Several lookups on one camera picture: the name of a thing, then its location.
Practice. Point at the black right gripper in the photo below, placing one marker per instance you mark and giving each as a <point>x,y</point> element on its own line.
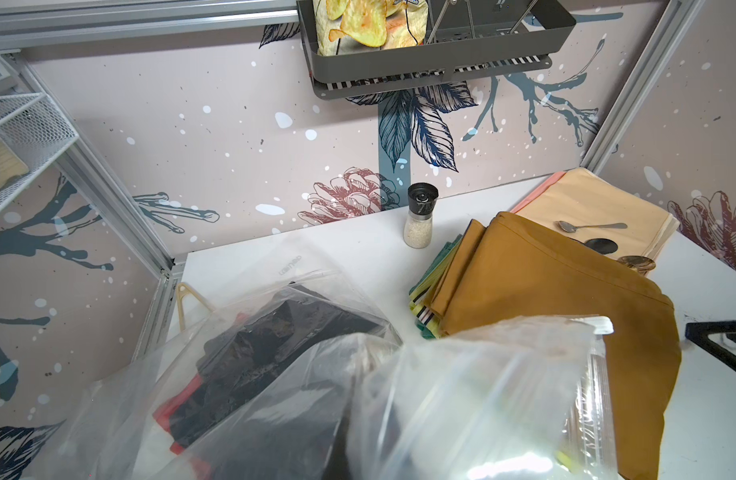
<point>716,338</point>

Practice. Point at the clear plastic vacuum bag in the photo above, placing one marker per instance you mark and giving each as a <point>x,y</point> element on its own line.
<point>527,398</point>

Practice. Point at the green trousers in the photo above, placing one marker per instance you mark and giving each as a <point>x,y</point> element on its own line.
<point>431,276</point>

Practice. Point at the beige cloth placemat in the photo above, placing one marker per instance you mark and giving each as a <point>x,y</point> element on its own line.
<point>580,197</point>

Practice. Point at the red folded trousers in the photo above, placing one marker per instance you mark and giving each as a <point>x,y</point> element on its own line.
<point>225,381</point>

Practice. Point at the wooden brown spoon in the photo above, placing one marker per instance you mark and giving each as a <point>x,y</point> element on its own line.
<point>641,264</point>

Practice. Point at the black lid pepper grinder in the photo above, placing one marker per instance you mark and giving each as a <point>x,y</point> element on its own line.
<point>418,229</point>

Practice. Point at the yellow trousers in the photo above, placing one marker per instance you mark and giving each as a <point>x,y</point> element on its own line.
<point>428,309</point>

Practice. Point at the clear acrylic spice shelf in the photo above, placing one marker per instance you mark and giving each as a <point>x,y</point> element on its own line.
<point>34,133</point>

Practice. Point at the tan plastic bag clip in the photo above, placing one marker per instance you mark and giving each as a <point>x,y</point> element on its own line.
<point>191,306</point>

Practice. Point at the red cassava chips bag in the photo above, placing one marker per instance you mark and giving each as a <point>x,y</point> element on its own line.
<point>346,27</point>

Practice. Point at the metal spoon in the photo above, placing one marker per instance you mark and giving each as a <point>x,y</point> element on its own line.
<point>568,227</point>

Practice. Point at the brown trousers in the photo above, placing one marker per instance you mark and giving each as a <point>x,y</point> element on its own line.
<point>516,267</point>

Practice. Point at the black wire wall basket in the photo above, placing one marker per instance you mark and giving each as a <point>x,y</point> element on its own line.
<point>471,40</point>

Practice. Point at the black folded trousers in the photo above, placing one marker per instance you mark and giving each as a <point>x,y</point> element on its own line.
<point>296,319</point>

